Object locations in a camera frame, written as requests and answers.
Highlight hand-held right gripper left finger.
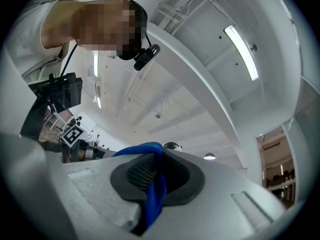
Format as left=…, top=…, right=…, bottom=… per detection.
left=46, top=151, right=163, bottom=236

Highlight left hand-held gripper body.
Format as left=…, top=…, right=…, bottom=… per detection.
left=60, top=125, right=118, bottom=164

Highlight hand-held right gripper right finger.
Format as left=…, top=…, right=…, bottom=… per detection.
left=139, top=147, right=289, bottom=240

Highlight blue cloth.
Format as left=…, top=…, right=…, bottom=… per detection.
left=111, top=140, right=168, bottom=230

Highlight white security camera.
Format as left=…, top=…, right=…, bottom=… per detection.
left=162, top=141, right=183, bottom=151

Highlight black chest-mounted device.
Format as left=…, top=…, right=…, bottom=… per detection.
left=27, top=71, right=84, bottom=114

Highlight person's white shirt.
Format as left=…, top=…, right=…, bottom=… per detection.
left=4, top=0, right=81, bottom=85

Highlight person's head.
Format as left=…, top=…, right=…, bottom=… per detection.
left=41, top=0, right=141, bottom=60

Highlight long ceiling light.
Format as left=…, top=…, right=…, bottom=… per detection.
left=223, top=24, right=260, bottom=82

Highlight white ceiling conduits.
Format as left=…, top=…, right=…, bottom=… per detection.
left=153, top=0, right=222, bottom=34

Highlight wall window opening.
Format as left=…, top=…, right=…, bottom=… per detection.
left=255, top=125, right=298, bottom=209

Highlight black chest device cable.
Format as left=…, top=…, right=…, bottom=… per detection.
left=59, top=43, right=78, bottom=80

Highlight black head-worn camera rig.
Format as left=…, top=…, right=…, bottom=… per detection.
left=116, top=0, right=161, bottom=72

